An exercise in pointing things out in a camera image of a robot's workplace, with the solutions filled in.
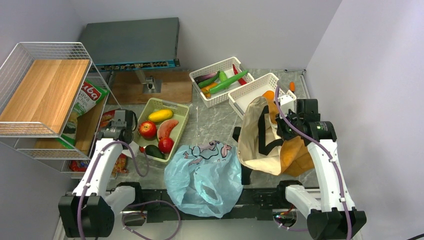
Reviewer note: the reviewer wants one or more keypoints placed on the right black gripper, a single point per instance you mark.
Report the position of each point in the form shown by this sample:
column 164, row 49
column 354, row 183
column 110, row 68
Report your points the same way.
column 281, row 131

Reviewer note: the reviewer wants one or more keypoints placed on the red toy apple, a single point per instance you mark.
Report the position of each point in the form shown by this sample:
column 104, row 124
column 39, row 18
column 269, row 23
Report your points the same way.
column 147, row 129

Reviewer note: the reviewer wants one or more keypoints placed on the yellow toy lemon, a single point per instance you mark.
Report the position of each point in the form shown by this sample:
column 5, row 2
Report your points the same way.
column 160, row 115

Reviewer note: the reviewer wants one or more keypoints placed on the dark green toy avocado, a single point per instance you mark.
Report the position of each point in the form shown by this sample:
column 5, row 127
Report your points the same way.
column 154, row 151

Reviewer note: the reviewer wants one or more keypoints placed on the toy watermelon slice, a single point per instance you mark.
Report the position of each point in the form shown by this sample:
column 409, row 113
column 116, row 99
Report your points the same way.
column 165, row 128

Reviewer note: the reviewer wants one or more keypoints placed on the orange toy carrot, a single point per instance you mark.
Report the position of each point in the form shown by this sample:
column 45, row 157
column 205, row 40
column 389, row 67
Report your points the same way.
column 269, row 95

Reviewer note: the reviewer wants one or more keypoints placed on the green cassava chips bag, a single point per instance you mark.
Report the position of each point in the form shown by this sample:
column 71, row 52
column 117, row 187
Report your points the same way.
column 88, row 97

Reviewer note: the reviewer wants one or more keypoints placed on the yellow canvas tote bag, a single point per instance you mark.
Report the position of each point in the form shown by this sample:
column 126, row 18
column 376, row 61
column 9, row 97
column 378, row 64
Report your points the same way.
column 260, row 148

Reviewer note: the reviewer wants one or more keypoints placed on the long green toy pepper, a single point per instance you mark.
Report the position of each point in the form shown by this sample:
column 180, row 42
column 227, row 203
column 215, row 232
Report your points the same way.
column 224, row 85

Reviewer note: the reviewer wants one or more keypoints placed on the green toy vegetable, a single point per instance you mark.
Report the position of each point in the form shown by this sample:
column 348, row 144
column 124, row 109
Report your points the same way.
column 209, row 81

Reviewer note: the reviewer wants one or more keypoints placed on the blue printed plastic grocery bag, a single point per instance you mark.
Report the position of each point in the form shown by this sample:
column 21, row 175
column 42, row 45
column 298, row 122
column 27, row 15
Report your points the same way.
column 204, row 180

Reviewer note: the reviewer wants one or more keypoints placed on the red toy tomato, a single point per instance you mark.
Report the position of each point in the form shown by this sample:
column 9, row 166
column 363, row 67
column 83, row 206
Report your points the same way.
column 165, row 145

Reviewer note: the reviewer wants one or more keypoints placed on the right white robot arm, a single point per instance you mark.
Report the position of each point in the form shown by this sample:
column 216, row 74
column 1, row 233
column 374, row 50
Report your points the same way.
column 334, row 216

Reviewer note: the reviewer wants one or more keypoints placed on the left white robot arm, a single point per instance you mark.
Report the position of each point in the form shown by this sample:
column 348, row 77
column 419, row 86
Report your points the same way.
column 87, row 212

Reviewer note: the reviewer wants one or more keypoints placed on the red snack packet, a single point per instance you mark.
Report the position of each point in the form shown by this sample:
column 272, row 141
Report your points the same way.
column 106, row 118

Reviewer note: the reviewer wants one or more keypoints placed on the light green plastic basket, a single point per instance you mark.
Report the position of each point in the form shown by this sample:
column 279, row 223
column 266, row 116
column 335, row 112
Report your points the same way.
column 181, row 113

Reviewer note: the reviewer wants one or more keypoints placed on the empty white plastic basket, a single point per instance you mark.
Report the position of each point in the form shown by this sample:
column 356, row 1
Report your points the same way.
column 239, row 99

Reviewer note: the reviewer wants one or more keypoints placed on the purple toy eggplant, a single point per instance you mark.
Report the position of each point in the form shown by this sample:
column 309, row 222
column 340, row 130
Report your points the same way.
column 205, row 77

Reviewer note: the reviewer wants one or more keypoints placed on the orange toy ginger root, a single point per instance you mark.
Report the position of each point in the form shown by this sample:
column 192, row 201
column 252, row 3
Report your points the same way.
column 207, row 90

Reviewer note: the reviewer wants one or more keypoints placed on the green toy cucumber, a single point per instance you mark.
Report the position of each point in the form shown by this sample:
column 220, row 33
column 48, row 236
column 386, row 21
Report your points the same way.
column 222, row 76

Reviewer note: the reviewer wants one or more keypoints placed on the white basket with vegetables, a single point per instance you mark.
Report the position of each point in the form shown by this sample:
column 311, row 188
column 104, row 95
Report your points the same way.
column 225, row 66

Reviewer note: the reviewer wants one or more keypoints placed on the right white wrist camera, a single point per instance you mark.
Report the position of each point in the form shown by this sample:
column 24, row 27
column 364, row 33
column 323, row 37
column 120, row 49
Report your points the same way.
column 286, row 101

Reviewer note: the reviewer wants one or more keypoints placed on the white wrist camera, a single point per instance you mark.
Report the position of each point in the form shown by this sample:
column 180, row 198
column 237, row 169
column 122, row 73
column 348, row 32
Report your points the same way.
column 133, row 150
column 286, row 101

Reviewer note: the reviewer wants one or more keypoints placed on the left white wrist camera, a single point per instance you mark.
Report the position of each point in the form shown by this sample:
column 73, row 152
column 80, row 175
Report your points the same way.
column 133, row 150

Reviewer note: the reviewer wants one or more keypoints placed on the orange handled screwdriver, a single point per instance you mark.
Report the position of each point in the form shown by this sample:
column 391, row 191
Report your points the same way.
column 292, row 86

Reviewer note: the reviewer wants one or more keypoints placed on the grey metal camera stand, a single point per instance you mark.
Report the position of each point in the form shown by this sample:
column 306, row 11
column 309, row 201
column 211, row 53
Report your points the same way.
column 151, row 85

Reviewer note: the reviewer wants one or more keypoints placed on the white wire shelf rack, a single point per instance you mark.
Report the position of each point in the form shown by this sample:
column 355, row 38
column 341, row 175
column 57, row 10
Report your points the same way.
column 39, row 84

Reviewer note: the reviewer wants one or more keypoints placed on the grey network switch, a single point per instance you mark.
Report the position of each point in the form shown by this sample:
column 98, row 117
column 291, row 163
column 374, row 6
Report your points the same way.
column 133, row 44

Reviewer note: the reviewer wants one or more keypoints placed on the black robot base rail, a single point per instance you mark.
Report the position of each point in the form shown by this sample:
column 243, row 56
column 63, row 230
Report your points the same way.
column 262, row 204

